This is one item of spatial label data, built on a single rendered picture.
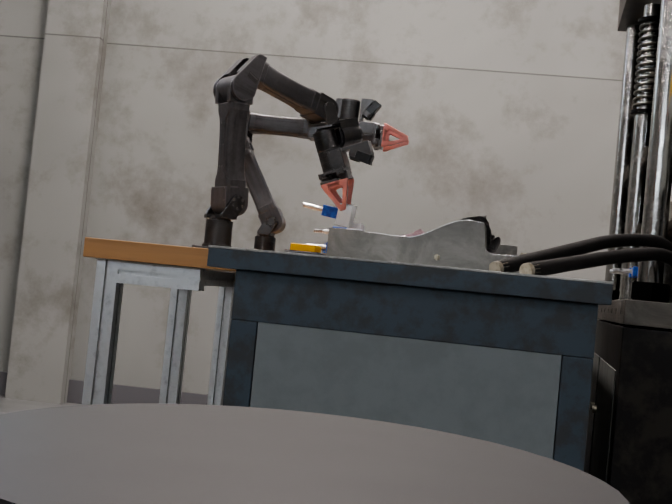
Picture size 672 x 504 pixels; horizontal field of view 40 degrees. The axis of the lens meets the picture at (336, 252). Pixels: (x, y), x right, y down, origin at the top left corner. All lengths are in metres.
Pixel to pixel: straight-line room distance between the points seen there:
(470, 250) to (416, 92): 2.70
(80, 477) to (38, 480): 0.02
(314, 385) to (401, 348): 0.17
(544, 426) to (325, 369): 0.38
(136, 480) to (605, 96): 4.58
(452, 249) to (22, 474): 1.85
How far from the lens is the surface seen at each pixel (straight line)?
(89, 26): 5.12
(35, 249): 5.04
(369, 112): 2.71
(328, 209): 2.28
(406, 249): 2.20
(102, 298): 1.91
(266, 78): 2.19
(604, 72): 4.92
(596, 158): 4.83
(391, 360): 1.59
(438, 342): 1.58
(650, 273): 2.30
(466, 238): 2.18
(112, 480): 0.39
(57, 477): 0.39
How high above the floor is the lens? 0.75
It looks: 2 degrees up
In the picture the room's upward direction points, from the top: 6 degrees clockwise
